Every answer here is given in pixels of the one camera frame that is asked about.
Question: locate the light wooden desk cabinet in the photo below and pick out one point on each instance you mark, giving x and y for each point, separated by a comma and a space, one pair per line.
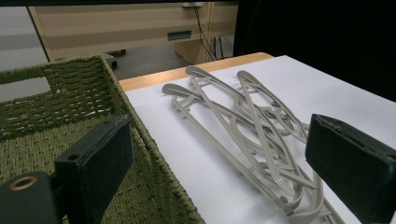
109, 21

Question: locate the green woven basket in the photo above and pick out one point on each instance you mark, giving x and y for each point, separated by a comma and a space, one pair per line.
37, 140

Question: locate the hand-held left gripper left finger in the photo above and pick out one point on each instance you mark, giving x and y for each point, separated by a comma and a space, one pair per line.
93, 161

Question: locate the black curtain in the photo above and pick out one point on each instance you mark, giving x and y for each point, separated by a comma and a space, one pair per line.
311, 31

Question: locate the white power strip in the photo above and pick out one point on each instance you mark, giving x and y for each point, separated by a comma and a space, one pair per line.
193, 4

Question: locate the white cabinet panel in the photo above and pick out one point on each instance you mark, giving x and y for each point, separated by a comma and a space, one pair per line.
18, 34

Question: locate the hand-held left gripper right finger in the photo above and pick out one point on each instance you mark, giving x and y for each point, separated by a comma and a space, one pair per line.
355, 165

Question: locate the grey plastic hanger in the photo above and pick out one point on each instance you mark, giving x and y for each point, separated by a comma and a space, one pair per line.
176, 89
246, 75
194, 71

